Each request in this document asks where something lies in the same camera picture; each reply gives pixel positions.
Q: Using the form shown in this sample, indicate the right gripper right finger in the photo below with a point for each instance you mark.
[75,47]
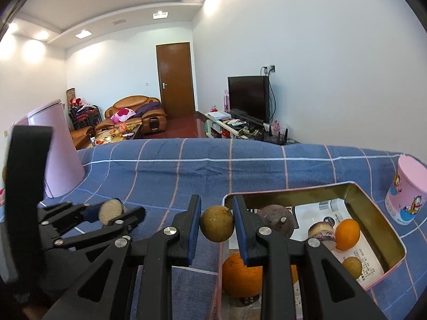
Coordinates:
[327,289]

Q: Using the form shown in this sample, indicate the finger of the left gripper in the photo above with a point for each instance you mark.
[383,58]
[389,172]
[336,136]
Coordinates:
[66,215]
[122,225]

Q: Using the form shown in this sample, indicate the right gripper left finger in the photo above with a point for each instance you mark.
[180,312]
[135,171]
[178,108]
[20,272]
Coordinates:
[105,290]

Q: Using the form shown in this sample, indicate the brown kiwi fruit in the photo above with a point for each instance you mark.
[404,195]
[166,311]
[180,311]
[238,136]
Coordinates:
[217,223]

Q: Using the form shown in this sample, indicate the small kiwi in tin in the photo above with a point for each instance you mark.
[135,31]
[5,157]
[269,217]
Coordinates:
[354,266]

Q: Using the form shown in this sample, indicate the cut yam piece in tin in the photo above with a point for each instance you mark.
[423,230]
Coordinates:
[324,232]

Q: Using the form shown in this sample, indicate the orange fruit back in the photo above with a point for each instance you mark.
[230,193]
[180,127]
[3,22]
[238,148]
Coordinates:
[347,234]

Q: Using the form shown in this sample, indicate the orange fruit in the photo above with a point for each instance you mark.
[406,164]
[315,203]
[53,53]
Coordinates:
[240,281]
[347,234]

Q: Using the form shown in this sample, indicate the pink metal tin box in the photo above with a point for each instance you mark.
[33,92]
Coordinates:
[344,219]

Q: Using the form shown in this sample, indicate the blue plaid tablecloth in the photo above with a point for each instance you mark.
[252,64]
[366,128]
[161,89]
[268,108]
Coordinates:
[162,174]

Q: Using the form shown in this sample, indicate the brown leather armchair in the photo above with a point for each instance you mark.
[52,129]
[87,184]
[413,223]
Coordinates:
[81,137]

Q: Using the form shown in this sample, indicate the large purple round fruit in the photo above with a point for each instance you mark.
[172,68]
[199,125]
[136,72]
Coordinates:
[278,218]

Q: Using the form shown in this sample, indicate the orange fruit front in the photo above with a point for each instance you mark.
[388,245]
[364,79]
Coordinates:
[240,281]

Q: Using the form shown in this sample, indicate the coffee table with items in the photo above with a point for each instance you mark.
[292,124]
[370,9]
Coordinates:
[118,134]

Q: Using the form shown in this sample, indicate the brown leather sofa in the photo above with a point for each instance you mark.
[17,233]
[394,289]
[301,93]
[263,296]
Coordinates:
[136,109]

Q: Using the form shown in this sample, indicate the pink cartoon cup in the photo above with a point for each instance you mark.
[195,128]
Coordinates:
[407,193]

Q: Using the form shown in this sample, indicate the white tv stand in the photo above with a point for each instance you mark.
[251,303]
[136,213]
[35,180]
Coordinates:
[221,125]

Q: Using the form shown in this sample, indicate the brown wooden door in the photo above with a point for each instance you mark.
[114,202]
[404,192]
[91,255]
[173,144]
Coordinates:
[175,79]

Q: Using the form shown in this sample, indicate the black television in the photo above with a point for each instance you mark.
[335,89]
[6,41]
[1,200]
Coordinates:
[250,95]

